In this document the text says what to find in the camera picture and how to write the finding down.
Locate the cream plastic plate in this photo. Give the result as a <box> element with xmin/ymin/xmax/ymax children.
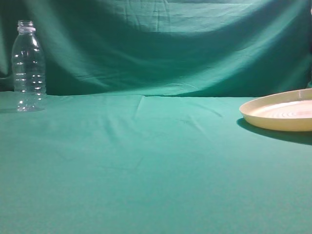
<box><xmin>239</xmin><ymin>88</ymin><xmax>312</xmax><ymax>132</ymax></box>

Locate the green cloth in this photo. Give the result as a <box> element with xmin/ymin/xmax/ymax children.
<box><xmin>0</xmin><ymin>0</ymin><xmax>312</xmax><ymax>234</ymax></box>

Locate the clear plastic bottle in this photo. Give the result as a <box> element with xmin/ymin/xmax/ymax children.
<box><xmin>11</xmin><ymin>20</ymin><xmax>46</xmax><ymax>112</ymax></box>

